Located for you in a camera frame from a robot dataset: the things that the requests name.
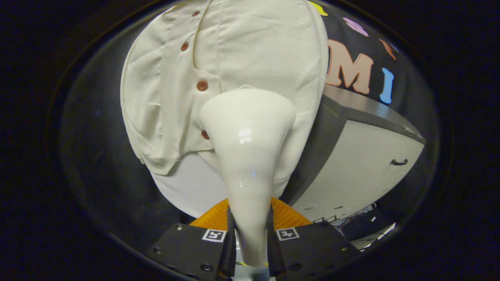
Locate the white cabinet with grey top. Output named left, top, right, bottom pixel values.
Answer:
left=281, top=84, right=426, bottom=223

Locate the white garment steamer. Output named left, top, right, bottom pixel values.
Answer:
left=199, top=88, right=296, bottom=274

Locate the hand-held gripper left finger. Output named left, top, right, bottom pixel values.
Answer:
left=146, top=198, right=237, bottom=281

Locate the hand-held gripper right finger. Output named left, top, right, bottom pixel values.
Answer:
left=267, top=197, right=358, bottom=278

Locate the cream button shirt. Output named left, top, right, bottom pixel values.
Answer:
left=120, top=0, right=329, bottom=199

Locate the tangle of floor cables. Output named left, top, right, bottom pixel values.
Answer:
left=312, top=203, right=378, bottom=231

